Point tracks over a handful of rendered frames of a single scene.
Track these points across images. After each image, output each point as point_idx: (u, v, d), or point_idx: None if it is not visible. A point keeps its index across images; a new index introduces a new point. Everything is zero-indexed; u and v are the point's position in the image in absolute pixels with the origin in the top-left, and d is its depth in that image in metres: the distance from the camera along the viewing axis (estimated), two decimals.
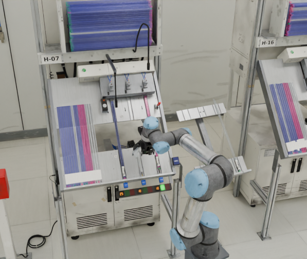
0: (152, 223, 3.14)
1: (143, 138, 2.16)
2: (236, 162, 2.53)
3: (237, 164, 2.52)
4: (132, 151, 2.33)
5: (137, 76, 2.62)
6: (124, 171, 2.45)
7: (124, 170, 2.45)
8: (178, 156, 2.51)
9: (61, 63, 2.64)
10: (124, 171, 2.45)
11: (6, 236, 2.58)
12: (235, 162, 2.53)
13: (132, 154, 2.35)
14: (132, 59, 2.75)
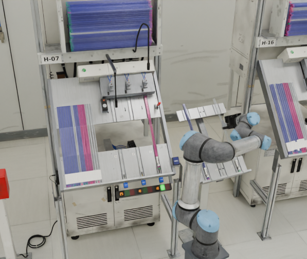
0: (152, 223, 3.14)
1: None
2: (236, 162, 2.52)
3: (237, 164, 2.52)
4: None
5: (137, 76, 2.62)
6: (207, 172, 2.45)
7: (206, 171, 2.45)
8: (178, 156, 2.51)
9: (61, 63, 2.64)
10: (207, 172, 2.45)
11: (6, 236, 2.58)
12: (235, 162, 2.53)
13: None
14: (132, 59, 2.75)
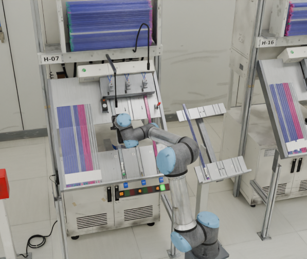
0: (152, 223, 3.14)
1: None
2: (121, 165, 2.46)
3: (122, 167, 2.46)
4: None
5: (137, 76, 2.62)
6: (207, 172, 2.45)
7: (206, 171, 2.45)
8: None
9: (61, 63, 2.64)
10: (207, 172, 2.45)
11: (6, 236, 2.58)
12: (121, 164, 2.47)
13: None
14: (132, 59, 2.75)
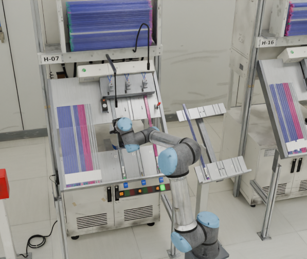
0: (152, 223, 3.14)
1: None
2: (122, 168, 2.45)
3: (123, 171, 2.45)
4: None
5: (137, 76, 2.62)
6: (207, 172, 2.45)
7: (206, 171, 2.45)
8: None
9: (61, 63, 2.64)
10: (207, 172, 2.45)
11: (6, 236, 2.58)
12: (122, 168, 2.46)
13: None
14: (132, 59, 2.75)
